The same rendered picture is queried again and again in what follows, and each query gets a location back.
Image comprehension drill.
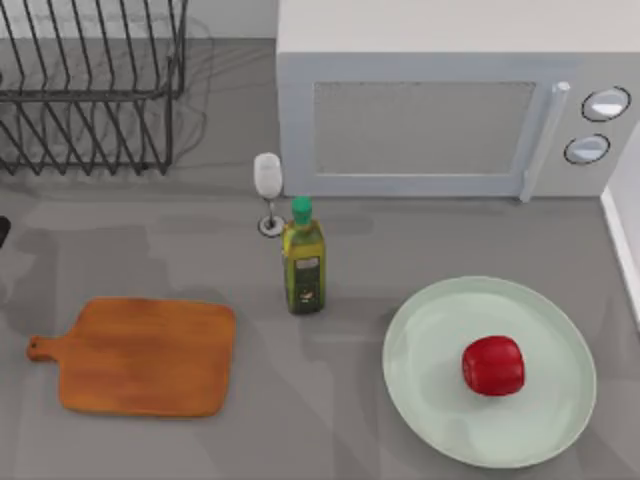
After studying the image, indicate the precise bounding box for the green oil bottle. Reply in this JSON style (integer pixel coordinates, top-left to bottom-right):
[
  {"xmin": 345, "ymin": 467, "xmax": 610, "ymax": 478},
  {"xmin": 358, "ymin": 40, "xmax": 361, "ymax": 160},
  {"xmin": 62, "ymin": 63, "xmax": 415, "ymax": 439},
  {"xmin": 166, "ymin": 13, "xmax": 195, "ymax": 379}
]
[{"xmin": 281, "ymin": 196, "xmax": 326, "ymax": 316}]

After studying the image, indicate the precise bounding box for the clear wine glass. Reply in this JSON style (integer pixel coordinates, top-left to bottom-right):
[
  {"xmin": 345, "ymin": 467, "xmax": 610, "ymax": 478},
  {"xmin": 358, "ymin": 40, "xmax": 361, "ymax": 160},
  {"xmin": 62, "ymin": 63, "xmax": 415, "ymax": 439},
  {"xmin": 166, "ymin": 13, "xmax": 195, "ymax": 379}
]
[{"xmin": 252, "ymin": 152, "xmax": 286, "ymax": 236}]

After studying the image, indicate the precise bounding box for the microwave oven door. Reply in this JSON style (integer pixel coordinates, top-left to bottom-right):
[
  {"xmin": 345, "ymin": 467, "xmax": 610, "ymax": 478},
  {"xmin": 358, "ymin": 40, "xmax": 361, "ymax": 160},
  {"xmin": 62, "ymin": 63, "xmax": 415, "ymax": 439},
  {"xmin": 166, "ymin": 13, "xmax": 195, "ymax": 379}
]
[{"xmin": 277, "ymin": 51, "xmax": 576, "ymax": 199}]

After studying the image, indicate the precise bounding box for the pale green plate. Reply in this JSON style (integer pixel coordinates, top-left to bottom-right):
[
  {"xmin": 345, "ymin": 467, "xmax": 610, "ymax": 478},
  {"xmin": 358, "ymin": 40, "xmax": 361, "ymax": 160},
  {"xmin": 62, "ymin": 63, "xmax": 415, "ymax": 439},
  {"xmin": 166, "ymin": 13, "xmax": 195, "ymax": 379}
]
[{"xmin": 382, "ymin": 276, "xmax": 598, "ymax": 470}]

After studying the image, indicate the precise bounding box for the wooden cutting board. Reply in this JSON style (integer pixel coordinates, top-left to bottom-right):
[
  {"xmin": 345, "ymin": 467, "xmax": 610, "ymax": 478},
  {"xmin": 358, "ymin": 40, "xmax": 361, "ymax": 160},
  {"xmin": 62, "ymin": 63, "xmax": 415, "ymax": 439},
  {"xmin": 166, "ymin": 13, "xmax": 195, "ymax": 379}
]
[{"xmin": 25, "ymin": 296, "xmax": 238, "ymax": 419}]

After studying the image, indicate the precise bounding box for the red bell pepper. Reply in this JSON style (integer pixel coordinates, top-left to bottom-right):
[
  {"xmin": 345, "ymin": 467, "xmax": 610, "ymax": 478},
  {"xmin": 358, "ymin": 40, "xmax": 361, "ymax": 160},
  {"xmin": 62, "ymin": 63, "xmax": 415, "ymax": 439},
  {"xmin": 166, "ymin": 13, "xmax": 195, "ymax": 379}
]
[{"xmin": 461, "ymin": 335, "xmax": 528, "ymax": 398}]

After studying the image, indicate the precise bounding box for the small microwave knob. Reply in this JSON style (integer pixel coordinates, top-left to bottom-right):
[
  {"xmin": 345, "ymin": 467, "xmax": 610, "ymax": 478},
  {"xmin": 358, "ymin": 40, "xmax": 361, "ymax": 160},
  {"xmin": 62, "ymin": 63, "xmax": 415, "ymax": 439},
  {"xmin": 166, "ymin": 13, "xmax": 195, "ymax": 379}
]
[{"xmin": 563, "ymin": 133, "xmax": 612, "ymax": 165}]

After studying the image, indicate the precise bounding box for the pale microwave oven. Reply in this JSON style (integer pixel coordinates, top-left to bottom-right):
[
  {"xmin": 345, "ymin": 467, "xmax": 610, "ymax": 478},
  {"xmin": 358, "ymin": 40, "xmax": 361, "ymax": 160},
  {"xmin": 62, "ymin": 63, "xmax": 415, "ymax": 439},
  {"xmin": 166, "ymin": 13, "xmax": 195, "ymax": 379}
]
[{"xmin": 276, "ymin": 0, "xmax": 640, "ymax": 204}]

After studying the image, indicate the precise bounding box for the large microwave knob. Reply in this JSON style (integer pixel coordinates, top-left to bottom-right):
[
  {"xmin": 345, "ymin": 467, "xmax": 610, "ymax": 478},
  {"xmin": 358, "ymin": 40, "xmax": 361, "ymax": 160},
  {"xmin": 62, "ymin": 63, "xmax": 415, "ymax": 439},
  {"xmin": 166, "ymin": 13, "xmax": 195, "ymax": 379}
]
[{"xmin": 581, "ymin": 85, "xmax": 632, "ymax": 123}]

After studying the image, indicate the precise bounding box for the microwave door handle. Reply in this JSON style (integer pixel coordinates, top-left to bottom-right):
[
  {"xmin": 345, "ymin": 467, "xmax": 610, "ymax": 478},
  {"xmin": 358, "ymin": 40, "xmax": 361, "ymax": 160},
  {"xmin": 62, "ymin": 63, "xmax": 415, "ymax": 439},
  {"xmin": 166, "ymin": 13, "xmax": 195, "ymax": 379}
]
[{"xmin": 518, "ymin": 81, "xmax": 572, "ymax": 204}]

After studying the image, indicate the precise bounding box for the black wire dish rack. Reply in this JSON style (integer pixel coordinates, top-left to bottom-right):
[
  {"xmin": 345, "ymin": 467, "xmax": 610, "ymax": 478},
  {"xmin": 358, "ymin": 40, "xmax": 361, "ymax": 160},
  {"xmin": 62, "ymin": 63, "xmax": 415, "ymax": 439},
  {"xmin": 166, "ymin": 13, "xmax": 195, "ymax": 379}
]
[{"xmin": 0, "ymin": 0, "xmax": 190, "ymax": 177}]

